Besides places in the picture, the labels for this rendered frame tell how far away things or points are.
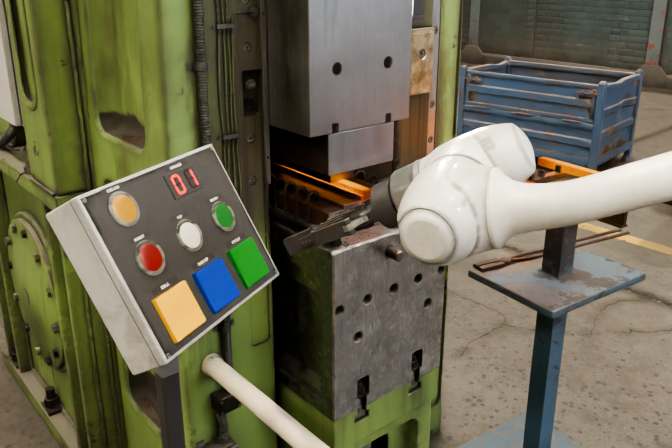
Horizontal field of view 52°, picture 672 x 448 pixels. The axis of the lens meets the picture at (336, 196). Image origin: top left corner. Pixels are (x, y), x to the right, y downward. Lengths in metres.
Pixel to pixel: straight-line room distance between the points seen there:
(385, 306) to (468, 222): 0.91
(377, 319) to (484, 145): 0.82
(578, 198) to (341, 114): 0.77
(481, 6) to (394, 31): 9.17
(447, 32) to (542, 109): 3.46
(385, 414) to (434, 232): 1.12
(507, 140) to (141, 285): 0.57
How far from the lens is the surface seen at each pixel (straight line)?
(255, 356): 1.77
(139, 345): 1.10
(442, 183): 0.84
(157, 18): 1.42
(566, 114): 5.29
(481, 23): 10.76
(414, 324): 1.81
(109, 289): 1.09
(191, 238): 1.17
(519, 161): 0.97
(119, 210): 1.10
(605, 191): 0.87
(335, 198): 1.63
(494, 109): 5.54
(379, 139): 1.61
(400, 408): 1.92
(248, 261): 1.25
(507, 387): 2.76
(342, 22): 1.49
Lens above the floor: 1.53
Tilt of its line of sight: 19 degrees down
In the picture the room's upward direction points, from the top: straight up
